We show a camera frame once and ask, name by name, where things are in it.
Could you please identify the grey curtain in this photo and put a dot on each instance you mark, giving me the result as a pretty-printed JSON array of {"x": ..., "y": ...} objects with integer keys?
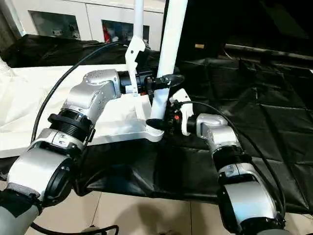
[{"x": 7, "y": 36}]

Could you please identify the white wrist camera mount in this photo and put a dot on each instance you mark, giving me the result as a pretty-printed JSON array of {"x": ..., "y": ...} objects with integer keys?
[
  {"x": 187, "y": 115},
  {"x": 133, "y": 54}
]

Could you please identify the black work mat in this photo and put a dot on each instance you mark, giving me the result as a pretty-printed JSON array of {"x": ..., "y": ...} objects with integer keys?
[{"x": 256, "y": 110}]

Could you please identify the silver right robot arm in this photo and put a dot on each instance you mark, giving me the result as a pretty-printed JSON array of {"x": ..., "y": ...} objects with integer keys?
[{"x": 220, "y": 134}]

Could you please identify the white glass-door cabinet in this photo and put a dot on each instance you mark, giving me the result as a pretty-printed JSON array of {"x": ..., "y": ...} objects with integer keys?
[{"x": 85, "y": 12}]

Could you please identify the large black box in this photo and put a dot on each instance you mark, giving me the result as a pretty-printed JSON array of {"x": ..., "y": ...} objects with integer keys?
[{"x": 207, "y": 24}]

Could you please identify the small white bottle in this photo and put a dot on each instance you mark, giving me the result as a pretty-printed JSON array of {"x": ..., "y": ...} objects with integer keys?
[{"x": 115, "y": 38}]

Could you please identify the white plastic table top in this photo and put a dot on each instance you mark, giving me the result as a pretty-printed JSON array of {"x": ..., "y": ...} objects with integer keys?
[{"x": 36, "y": 93}]

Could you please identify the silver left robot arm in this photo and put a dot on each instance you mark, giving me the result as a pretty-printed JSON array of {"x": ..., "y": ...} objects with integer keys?
[{"x": 93, "y": 88}]

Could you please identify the small yellow label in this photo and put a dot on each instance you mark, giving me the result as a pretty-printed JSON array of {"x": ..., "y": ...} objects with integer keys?
[{"x": 199, "y": 45}]

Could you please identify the white pole teal bands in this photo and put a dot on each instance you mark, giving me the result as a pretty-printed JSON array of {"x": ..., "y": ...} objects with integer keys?
[{"x": 17, "y": 22}]

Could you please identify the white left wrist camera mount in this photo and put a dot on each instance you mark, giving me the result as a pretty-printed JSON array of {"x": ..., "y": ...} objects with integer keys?
[{"x": 133, "y": 54}]

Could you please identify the silver metal bar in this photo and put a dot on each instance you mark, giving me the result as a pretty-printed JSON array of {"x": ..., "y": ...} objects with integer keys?
[{"x": 269, "y": 52}]

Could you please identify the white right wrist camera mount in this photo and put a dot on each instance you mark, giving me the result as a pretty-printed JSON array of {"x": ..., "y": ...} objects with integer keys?
[{"x": 187, "y": 115}]

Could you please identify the red package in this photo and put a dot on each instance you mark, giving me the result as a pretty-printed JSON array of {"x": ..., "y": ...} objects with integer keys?
[{"x": 105, "y": 33}]

